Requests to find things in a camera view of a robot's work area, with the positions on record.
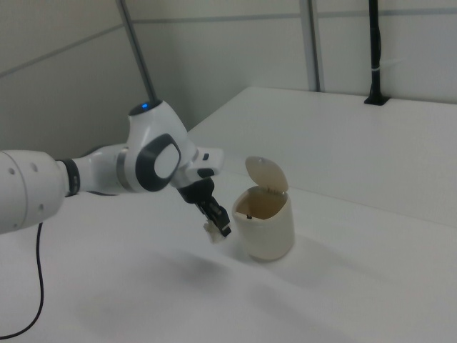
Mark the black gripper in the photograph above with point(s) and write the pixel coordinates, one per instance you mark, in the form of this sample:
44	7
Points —
196	194

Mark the white paper trash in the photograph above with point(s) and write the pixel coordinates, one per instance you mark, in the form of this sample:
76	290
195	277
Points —
213	234

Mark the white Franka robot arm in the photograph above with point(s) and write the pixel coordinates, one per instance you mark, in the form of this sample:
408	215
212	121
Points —
21	186

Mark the small white lidded bin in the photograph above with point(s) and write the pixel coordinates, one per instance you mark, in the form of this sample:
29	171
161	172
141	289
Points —
267	236

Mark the black clamped pole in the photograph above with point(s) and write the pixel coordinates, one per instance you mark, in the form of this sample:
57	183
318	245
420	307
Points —
375	46

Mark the grey partition corner post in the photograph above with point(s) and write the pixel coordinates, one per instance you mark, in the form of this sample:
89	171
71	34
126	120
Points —
139	53

